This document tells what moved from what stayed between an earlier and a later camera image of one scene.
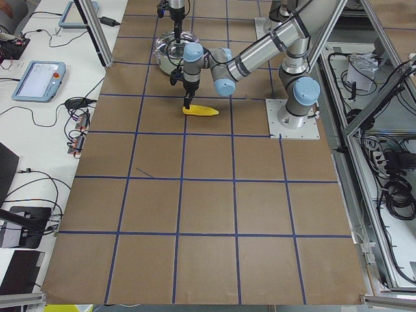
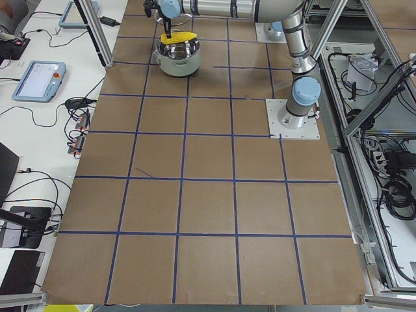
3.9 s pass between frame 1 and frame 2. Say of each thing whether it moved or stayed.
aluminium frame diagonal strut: stayed
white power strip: stayed
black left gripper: moved
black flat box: stayed
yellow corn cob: moved
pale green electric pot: stayed
